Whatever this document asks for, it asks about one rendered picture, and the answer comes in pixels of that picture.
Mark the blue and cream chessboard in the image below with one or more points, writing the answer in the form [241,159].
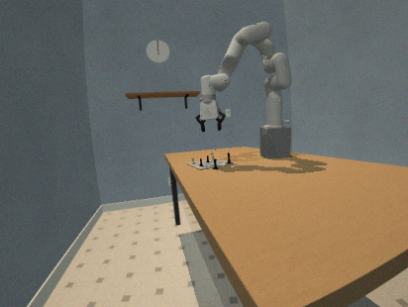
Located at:
[209,165]

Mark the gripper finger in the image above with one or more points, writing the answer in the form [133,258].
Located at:
[201,123]
[220,121]

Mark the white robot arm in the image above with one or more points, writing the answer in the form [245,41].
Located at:
[253,35]

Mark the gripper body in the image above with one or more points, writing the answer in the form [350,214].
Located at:
[209,110]

